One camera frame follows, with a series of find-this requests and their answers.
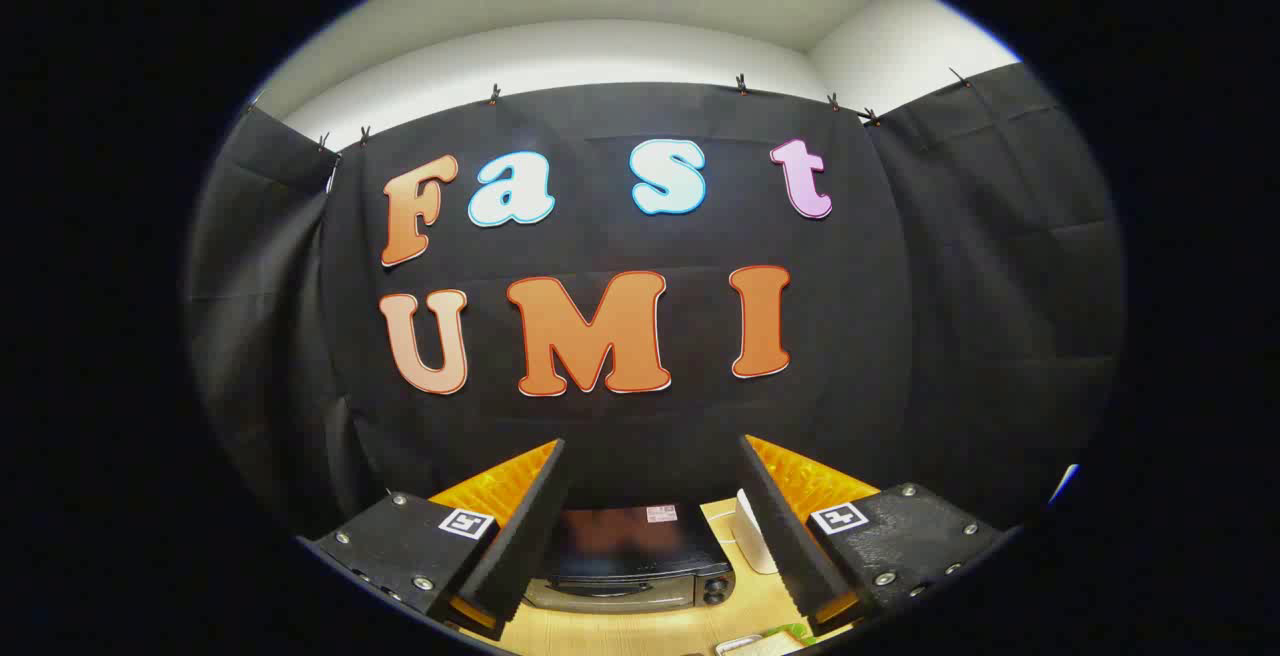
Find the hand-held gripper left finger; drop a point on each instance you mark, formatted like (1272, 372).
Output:
(525, 536)

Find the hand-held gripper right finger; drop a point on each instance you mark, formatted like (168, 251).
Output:
(785, 536)

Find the black toaster oven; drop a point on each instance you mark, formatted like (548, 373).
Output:
(620, 546)

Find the white pop-up toaster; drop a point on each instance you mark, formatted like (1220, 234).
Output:
(752, 536)

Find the black backdrop cloth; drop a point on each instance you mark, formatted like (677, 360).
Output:
(900, 336)

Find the row of black cloth clips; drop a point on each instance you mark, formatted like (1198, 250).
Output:
(741, 84)

